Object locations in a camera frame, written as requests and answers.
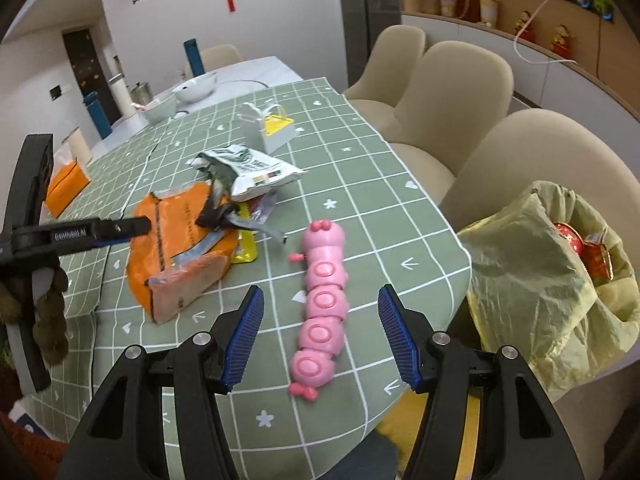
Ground metal cup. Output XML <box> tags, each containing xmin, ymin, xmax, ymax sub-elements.
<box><xmin>129</xmin><ymin>80</ymin><xmax>153</xmax><ymax>106</ymax></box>

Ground blue flask with cap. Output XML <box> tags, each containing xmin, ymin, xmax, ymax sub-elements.
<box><xmin>82</xmin><ymin>91</ymin><xmax>113</xmax><ymax>140</ymax></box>

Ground green checked tablecloth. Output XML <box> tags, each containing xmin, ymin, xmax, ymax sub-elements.
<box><xmin>20</xmin><ymin>76</ymin><xmax>473</xmax><ymax>480</ymax></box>

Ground dark tall cabinet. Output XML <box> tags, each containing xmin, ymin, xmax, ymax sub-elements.
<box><xmin>337</xmin><ymin>0</ymin><xmax>403</xmax><ymax>96</ymax></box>

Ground beige chair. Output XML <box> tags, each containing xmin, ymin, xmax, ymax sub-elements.
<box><xmin>387</xmin><ymin>40</ymin><xmax>516</xmax><ymax>191</ymax></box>
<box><xmin>440</xmin><ymin>108</ymin><xmax>640</xmax><ymax>241</ymax></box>
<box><xmin>342</xmin><ymin>25</ymin><xmax>427</xmax><ymax>111</ymax></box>
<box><xmin>182</xmin><ymin>44</ymin><xmax>243</xmax><ymax>73</ymax></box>

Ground black cable green plug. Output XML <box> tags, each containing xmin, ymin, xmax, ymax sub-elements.
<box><xmin>595</xmin><ymin>0</ymin><xmax>613</xmax><ymax>78</ymax></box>

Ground red seated figurine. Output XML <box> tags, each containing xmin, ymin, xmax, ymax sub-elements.
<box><xmin>550</xmin><ymin>24</ymin><xmax>575</xmax><ymax>56</ymax></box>
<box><xmin>515</xmin><ymin>10</ymin><xmax>535</xmax><ymax>43</ymax></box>

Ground pink caterpillar toy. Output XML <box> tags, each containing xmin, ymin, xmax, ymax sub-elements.
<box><xmin>287</xmin><ymin>220</ymin><xmax>351</xmax><ymax>402</ymax></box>

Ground red paper cup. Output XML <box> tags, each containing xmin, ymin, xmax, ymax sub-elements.
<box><xmin>552</xmin><ymin>222</ymin><xmax>586</xmax><ymax>256</ymax></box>

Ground yellow wrapper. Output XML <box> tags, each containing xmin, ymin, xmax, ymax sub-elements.
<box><xmin>230</xmin><ymin>230</ymin><xmax>258</xmax><ymax>265</ymax></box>

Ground orange plastic bag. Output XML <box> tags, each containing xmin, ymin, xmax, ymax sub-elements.
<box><xmin>125</xmin><ymin>182</ymin><xmax>241</xmax><ymax>325</ymax></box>

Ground dark silver wrapper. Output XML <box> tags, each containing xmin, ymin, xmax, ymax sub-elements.
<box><xmin>196</xmin><ymin>175</ymin><xmax>288</xmax><ymax>246</ymax></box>

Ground small white gift box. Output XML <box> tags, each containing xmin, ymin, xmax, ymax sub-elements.
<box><xmin>236</xmin><ymin>101</ymin><xmax>297</xmax><ymax>153</ymax></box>

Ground white thermos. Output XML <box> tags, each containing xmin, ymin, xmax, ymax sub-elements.
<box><xmin>110</xmin><ymin>74</ymin><xmax>133</xmax><ymax>121</ymax></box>

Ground white bowl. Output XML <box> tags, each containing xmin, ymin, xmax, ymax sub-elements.
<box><xmin>172</xmin><ymin>71</ymin><xmax>219</xmax><ymax>103</ymax></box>

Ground yellow plastic bin liner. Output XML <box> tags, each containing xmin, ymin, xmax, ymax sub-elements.
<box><xmin>456</xmin><ymin>180</ymin><xmax>640</xmax><ymax>403</ymax></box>

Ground tall teal bottle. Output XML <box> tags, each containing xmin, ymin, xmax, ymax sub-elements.
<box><xmin>182</xmin><ymin>37</ymin><xmax>207</xmax><ymax>75</ymax></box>

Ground white silver snack packet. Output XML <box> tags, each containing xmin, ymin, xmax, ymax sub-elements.
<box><xmin>187</xmin><ymin>144</ymin><xmax>307</xmax><ymax>201</ymax></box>

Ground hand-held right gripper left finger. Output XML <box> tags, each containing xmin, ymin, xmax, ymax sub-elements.
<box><xmin>57</xmin><ymin>284</ymin><xmax>268</xmax><ymax>480</ymax></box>

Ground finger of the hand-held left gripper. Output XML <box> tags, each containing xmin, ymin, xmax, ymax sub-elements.
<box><xmin>92</xmin><ymin>216</ymin><xmax>152</xmax><ymax>249</ymax></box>

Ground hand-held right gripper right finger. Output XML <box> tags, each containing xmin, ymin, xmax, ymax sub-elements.
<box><xmin>375</xmin><ymin>284</ymin><xmax>586</xmax><ymax>480</ymax></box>

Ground orange tissue pack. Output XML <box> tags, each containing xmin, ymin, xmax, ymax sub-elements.
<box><xmin>44</xmin><ymin>157</ymin><xmax>92</xmax><ymax>218</ymax></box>

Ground yellow cushion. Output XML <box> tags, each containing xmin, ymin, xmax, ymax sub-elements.
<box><xmin>375</xmin><ymin>390</ymin><xmax>436</xmax><ymax>461</ymax></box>

